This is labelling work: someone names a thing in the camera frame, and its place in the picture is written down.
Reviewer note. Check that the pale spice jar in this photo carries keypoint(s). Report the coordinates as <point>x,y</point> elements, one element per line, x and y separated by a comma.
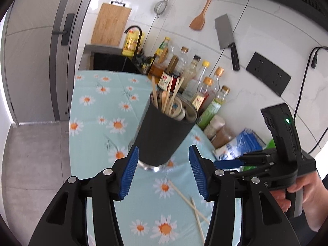
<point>215,126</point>

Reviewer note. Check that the wooden spatula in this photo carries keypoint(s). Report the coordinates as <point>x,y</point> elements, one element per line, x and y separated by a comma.
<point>197,23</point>

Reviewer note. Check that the yellow cooking oil bottle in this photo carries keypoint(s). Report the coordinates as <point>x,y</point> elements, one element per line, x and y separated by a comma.
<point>130,43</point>

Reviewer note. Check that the red liquid bottle orange cap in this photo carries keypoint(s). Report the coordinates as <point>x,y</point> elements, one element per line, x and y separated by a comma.
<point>202,97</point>

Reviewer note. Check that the black wall socket panel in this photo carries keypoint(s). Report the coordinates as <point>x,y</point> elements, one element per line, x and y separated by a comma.
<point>269,74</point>

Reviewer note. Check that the green label gold cap bottle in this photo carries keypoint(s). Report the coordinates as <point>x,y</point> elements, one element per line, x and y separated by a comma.
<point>214,109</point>

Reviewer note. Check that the white and blue bag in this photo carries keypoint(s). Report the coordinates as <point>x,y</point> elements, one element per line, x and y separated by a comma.
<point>238,146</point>

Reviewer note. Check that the clear bottle brown cap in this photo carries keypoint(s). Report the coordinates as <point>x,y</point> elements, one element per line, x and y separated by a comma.
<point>182,60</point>

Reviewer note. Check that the cloudy liquid bottle dark cap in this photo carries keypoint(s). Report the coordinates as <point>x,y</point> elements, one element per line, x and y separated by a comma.
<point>192,76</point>

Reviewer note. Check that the clear bottle yellow cap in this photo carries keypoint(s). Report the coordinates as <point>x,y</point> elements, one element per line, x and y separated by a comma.
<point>204,70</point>

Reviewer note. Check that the black utensil holder cup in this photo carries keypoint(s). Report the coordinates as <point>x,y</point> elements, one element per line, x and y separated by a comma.
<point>161,135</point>

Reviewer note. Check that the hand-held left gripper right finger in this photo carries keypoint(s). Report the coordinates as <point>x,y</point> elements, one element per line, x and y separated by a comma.
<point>198,176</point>

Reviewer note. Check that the daisy print tablecloth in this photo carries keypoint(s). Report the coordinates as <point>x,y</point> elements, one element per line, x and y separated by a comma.
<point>102,112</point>

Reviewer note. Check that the kitchen sink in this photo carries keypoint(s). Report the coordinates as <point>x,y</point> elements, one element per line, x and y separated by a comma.
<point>110,61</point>

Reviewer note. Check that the beige printed ceramic spoon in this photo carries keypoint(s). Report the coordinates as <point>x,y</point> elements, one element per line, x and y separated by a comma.
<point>176,106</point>

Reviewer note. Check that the small white patterned spoon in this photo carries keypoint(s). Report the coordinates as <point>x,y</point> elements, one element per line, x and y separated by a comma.
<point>180,117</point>

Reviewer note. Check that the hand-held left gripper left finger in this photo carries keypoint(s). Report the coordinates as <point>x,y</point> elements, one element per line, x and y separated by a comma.
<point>129,174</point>

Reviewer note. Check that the dark sauce bottle red label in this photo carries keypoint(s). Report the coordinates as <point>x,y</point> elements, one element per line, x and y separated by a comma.
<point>165,79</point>

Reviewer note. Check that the green packet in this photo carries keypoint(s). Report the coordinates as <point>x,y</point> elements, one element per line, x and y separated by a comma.
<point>269,144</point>

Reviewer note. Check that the person's right hand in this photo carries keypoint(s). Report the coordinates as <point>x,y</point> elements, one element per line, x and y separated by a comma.
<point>311,199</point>

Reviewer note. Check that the green label yellow cap bottle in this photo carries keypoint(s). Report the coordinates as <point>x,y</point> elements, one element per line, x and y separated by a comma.
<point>162,46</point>

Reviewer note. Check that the grey door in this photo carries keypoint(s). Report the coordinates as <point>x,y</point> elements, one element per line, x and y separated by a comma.
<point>59,82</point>

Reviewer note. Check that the wooden cutting board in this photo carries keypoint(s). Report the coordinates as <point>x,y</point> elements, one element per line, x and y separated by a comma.
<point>111,25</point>

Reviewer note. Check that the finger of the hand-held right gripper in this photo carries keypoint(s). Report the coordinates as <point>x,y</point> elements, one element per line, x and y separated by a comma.
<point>228,164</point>

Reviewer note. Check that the black faucet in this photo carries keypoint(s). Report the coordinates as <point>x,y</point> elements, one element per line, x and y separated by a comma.
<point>140,38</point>

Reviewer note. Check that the clear bottle gold cap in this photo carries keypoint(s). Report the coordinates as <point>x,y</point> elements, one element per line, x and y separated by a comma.
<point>218,80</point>

